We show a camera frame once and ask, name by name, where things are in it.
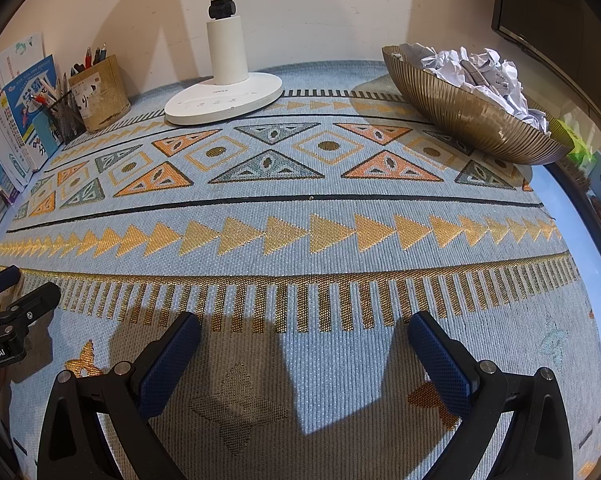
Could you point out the white desk lamp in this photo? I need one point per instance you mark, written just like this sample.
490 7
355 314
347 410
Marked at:
225 60

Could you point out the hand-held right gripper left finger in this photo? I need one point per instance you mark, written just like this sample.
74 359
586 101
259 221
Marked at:
173 365

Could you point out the dark monitor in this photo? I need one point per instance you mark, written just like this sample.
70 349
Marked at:
555 15

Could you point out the green tissue pack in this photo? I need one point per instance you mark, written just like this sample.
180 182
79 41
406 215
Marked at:
580 142

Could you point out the red cap pen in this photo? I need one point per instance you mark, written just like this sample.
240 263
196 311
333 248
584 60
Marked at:
39 100

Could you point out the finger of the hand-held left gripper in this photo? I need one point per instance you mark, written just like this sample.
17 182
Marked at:
3 280
35 302

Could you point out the white pen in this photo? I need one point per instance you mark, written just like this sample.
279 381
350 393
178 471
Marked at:
64 85

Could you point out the pile of papers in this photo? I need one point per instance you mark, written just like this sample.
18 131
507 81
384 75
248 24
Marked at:
480 75

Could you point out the wooden pen holder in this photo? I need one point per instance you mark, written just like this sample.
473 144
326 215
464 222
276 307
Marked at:
103 97

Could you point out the gold ribbed bowl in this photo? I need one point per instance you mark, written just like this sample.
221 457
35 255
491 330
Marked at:
470 115

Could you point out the patterned woven mat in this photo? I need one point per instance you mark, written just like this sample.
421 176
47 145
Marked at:
300 260

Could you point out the black mesh pen holder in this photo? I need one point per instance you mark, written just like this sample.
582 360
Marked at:
68 120

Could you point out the dark grey pen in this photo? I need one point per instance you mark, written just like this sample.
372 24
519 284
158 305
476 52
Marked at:
97 55

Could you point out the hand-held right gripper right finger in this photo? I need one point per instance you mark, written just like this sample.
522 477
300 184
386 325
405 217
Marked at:
438 360

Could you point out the black marker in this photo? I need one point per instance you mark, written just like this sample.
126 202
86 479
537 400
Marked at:
78 68

